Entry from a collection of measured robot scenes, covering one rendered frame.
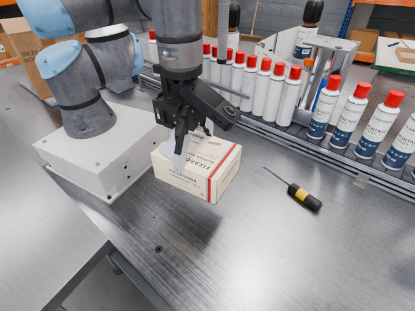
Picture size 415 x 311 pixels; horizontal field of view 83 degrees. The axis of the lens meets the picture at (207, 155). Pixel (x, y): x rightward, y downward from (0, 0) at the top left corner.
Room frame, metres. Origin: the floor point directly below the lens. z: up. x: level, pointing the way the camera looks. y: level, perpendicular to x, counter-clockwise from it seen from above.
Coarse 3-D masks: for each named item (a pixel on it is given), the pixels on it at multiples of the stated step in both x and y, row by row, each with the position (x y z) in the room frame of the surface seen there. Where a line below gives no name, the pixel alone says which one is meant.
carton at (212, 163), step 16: (192, 144) 0.41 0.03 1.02; (208, 144) 0.41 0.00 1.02; (224, 144) 0.41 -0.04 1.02; (160, 160) 0.37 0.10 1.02; (192, 160) 0.36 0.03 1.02; (208, 160) 0.36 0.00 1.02; (224, 160) 0.36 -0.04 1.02; (160, 176) 0.37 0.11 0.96; (176, 176) 0.35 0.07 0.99; (192, 176) 0.33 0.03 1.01; (208, 176) 0.31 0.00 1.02; (224, 176) 0.33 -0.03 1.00; (192, 192) 0.33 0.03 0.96; (208, 192) 0.31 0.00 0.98
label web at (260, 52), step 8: (264, 40) 1.09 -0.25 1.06; (272, 40) 1.16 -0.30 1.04; (256, 48) 1.00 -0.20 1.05; (272, 48) 1.18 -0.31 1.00; (264, 56) 0.95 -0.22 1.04; (272, 56) 0.90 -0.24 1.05; (256, 64) 0.99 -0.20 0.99; (272, 64) 0.89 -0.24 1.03; (288, 64) 0.81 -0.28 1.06; (272, 72) 0.89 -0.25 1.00; (288, 72) 0.80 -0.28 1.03; (304, 72) 0.73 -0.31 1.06; (304, 80) 0.73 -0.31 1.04; (304, 88) 0.72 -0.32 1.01; (304, 96) 0.80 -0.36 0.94; (296, 104) 0.73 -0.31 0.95
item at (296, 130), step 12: (144, 72) 1.19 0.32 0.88; (288, 132) 0.66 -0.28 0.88; (300, 132) 0.66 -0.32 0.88; (324, 144) 0.59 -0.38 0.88; (348, 144) 0.59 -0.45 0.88; (348, 156) 0.54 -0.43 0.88; (372, 156) 0.54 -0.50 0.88; (384, 168) 0.48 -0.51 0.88; (408, 168) 0.48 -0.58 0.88; (408, 180) 0.44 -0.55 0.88
